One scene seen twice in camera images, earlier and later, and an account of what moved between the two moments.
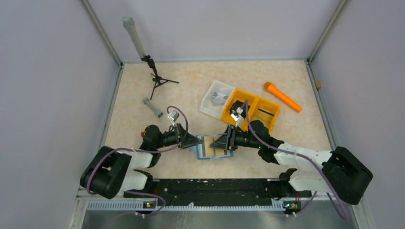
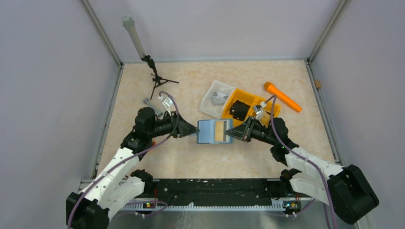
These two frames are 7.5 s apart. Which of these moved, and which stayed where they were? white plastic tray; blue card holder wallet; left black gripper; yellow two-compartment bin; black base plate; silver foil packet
Moved: left black gripper; blue card holder wallet
Stayed: black base plate; white plastic tray; silver foil packet; yellow two-compartment bin
